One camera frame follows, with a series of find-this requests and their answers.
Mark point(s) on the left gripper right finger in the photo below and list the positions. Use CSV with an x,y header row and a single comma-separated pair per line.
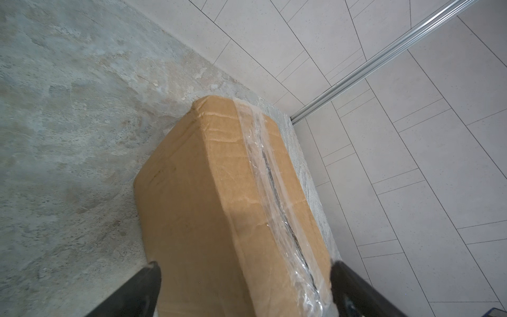
x,y
353,296

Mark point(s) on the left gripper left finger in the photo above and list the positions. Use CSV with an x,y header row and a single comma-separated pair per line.
x,y
136,297

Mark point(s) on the brown taped cardboard box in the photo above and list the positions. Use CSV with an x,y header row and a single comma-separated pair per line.
x,y
223,213

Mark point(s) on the blue utility knife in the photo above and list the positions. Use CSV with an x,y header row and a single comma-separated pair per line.
x,y
495,312

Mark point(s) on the right aluminium corner post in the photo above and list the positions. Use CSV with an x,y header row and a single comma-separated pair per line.
x,y
434,21

